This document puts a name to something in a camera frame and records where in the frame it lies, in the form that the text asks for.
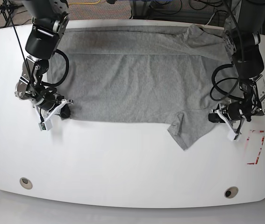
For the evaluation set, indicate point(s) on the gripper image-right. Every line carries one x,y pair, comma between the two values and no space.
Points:
234,113

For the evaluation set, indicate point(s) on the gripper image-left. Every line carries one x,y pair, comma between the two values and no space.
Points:
50,103

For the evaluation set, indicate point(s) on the grey T-shirt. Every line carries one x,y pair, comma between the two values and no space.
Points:
144,74

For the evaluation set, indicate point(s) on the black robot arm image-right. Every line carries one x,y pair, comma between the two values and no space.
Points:
242,40

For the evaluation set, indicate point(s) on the black robot arm image-left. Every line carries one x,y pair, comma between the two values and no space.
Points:
51,48

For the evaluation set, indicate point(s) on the red tape rectangle marking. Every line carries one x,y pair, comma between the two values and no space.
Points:
254,146

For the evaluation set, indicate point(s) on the black tripod stand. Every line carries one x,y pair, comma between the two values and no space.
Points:
7,9

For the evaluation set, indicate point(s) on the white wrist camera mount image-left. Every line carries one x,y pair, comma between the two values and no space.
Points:
45,123

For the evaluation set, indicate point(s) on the white wrist camera mount image-right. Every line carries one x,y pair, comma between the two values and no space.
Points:
233,133

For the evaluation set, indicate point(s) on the right table cable grommet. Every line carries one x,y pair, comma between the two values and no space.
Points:
231,192

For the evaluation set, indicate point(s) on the table cable grommet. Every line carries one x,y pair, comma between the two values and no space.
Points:
231,192
26,183

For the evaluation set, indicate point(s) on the left table cable grommet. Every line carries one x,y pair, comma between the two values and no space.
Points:
26,183

